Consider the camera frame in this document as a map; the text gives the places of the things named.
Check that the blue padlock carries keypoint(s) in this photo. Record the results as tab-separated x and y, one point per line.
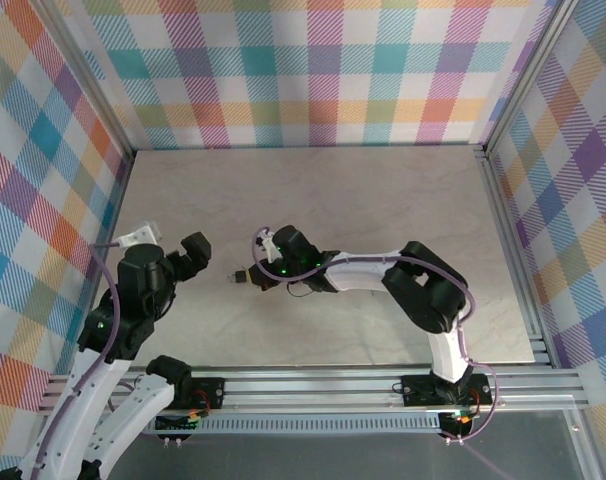
240	276

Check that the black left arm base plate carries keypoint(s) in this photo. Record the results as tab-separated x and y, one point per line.
213	392

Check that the aluminium frame post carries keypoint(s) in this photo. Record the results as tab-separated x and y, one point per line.
525	75
90	75

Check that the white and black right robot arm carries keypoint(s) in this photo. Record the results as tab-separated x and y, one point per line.
358	275

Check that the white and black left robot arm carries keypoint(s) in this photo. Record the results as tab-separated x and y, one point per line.
133	415

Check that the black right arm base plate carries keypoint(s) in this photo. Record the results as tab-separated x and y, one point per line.
418	390

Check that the long aluminium base rail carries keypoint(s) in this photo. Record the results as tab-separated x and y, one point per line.
308	387

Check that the aluminium frame side rail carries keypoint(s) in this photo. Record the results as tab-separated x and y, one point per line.
114	205
503	215

